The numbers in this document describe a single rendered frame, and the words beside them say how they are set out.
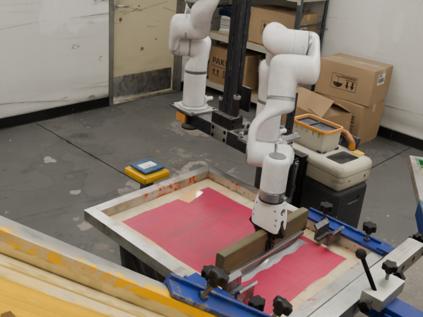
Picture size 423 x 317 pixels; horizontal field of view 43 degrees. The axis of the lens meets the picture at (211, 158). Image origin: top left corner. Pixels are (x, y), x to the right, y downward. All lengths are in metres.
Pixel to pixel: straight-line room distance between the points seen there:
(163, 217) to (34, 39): 3.49
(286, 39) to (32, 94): 3.82
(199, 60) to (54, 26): 3.09
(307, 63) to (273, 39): 0.14
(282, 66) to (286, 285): 0.63
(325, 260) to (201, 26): 1.00
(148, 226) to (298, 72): 0.69
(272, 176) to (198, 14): 0.82
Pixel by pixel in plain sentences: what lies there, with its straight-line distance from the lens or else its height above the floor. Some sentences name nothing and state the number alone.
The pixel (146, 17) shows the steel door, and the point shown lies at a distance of 5.88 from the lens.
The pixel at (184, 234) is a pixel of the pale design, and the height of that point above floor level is 0.96.
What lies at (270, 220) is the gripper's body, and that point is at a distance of 1.57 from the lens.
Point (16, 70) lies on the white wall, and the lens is 5.09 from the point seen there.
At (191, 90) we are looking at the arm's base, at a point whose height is 1.22.
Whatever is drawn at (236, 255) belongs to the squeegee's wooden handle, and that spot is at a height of 1.04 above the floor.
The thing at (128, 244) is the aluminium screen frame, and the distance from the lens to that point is 1.65.
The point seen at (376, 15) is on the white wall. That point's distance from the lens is 5.58.
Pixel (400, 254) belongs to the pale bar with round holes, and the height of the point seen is 1.04.
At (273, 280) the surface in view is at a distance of 1.59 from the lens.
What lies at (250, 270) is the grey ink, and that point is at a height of 0.96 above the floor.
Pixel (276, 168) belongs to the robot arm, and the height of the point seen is 1.28.
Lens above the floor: 1.89
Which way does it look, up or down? 24 degrees down
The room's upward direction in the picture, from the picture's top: 5 degrees clockwise
